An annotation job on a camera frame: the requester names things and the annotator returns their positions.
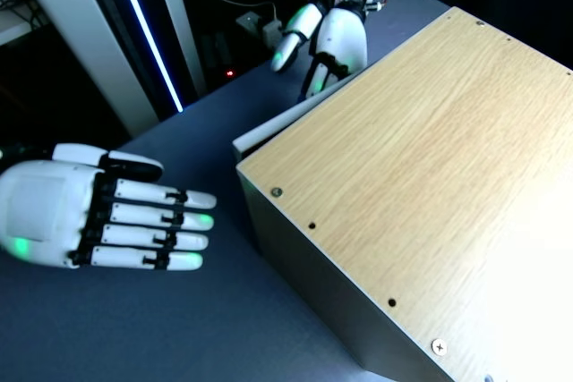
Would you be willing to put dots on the black power strip, red light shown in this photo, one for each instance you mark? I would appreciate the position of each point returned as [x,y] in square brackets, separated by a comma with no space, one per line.
[219,57]

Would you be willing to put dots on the white shelf board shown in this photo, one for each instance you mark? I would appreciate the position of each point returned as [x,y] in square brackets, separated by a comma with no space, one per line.
[13,28]

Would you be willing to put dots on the light wood cabinet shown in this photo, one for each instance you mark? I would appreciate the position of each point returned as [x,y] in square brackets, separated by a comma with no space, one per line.
[425,176]

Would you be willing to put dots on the grey plug block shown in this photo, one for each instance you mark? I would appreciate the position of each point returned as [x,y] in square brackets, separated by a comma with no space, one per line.
[249,22]

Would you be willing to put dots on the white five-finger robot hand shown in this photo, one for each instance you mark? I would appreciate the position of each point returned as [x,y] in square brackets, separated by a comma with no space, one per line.
[40,212]
[342,37]

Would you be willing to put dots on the white power adapter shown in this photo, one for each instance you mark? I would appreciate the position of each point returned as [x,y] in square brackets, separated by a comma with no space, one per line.
[270,33]

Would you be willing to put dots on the cabinet door with white edge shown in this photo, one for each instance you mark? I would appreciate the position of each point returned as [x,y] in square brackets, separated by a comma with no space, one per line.
[268,129]

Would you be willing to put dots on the wide white frame post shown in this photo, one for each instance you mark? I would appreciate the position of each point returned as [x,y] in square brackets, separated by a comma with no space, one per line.
[85,46]

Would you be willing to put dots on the narrow white frame post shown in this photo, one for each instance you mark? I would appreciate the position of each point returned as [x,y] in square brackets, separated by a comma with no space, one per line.
[181,24]

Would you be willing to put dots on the grey table cloth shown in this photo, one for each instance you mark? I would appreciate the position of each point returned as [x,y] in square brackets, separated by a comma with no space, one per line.
[179,324]

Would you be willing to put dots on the bright LED light strip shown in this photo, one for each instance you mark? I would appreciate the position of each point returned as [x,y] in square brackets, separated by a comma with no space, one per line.
[145,31]

